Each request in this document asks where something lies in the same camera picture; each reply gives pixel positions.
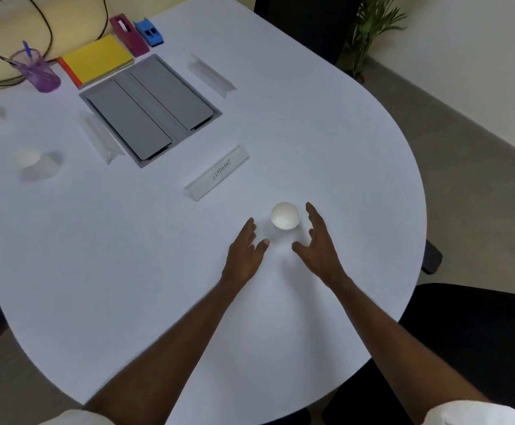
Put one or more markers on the person's right hand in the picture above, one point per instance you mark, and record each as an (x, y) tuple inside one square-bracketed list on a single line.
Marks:
[(321, 254)]

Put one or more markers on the person's left hand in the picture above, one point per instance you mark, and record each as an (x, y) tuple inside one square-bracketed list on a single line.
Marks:
[(239, 261)]

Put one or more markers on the person's left thumb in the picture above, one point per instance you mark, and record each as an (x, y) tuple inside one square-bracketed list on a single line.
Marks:
[(261, 246)]

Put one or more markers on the person's right thumb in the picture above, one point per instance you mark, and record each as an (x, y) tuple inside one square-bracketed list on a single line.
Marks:
[(300, 248)]

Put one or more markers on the person's right forearm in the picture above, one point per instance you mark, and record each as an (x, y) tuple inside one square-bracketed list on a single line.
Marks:
[(394, 349)]

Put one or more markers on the person's left forearm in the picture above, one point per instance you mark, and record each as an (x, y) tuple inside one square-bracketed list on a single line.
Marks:
[(173, 354)]

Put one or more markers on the white paper cup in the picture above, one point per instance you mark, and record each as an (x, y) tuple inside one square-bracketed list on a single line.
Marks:
[(285, 215), (36, 164)]

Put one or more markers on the clear name plate with label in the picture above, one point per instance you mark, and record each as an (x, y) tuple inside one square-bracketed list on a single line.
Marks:
[(216, 172)]

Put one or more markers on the clear acrylic name plate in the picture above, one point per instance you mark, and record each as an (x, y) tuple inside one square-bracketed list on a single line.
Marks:
[(100, 138), (211, 76)]

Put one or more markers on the green potted plant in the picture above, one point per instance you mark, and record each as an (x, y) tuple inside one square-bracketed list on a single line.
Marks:
[(372, 30)]

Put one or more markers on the white right shirt sleeve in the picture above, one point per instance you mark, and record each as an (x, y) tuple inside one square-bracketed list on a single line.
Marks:
[(474, 413)]

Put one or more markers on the white shirt sleeve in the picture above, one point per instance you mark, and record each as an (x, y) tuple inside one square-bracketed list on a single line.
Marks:
[(76, 418), (474, 413)]

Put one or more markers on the blue stapler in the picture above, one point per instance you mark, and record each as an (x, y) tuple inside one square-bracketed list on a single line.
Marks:
[(149, 32)]

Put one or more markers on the yellow sticky note pad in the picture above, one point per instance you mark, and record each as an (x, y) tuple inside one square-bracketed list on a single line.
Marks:
[(96, 61)]

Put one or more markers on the maroon tape dispenser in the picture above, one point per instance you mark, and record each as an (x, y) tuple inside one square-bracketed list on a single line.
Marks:
[(129, 35)]

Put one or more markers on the white left shirt sleeve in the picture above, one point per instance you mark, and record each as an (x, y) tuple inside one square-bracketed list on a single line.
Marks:
[(76, 418)]

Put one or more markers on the purple pen holder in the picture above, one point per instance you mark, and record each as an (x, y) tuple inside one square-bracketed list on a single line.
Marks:
[(41, 74)]

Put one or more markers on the blue pen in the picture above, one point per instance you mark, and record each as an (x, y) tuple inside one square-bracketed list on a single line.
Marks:
[(27, 50)]

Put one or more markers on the black pen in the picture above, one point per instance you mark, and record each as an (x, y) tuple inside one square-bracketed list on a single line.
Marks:
[(1, 60)]

